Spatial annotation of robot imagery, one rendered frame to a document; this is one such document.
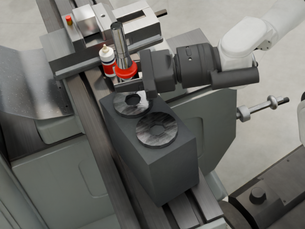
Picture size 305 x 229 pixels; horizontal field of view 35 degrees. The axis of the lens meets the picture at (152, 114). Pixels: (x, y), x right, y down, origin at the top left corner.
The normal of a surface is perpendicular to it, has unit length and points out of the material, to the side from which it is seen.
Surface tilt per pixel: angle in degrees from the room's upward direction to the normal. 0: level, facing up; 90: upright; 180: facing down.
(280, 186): 0
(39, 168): 90
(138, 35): 90
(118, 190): 0
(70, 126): 90
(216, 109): 90
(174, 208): 0
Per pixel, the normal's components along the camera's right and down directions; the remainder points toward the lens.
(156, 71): -0.12, -0.61
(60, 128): 0.36, 0.70
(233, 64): 0.11, 0.77
